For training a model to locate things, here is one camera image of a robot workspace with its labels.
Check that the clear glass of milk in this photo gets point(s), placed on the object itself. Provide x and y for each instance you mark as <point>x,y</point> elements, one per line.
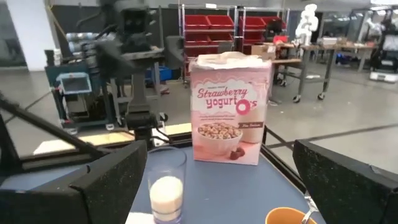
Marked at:
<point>166,196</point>

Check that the pink strawberry yogurt cereal box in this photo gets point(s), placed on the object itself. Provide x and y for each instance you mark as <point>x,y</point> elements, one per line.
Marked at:
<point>230,109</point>

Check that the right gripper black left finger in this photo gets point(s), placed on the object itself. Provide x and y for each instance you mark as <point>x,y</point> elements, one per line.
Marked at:
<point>77,205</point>

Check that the blue equipment cart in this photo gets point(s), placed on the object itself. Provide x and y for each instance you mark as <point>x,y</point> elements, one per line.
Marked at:
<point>74,93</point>

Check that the brown cardboard box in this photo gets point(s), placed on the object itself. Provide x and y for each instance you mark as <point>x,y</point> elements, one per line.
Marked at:
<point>262,51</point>

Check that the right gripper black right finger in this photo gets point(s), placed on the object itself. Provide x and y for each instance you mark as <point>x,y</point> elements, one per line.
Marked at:
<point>351,193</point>

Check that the wooden table side board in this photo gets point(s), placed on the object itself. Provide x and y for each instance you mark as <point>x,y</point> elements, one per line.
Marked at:
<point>102,138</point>

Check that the white robot figure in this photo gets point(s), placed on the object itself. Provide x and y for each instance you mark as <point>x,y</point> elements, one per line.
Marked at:
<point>306,25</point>

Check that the white square column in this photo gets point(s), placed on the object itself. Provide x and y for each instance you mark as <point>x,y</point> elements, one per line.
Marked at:
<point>31,34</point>

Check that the wheeled work table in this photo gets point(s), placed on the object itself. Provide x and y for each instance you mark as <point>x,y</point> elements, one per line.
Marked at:
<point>326,48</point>

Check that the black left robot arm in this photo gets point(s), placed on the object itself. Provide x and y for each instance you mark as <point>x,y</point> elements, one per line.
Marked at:
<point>140,93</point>

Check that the orange plastic cup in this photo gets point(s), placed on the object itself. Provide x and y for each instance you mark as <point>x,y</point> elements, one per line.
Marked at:
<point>284,217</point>

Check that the red bin shelf rack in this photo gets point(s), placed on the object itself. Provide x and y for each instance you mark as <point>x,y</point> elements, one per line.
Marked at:
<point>217,28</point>

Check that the blue plastic bin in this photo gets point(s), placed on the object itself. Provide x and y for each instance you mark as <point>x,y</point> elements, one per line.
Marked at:
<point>163,74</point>

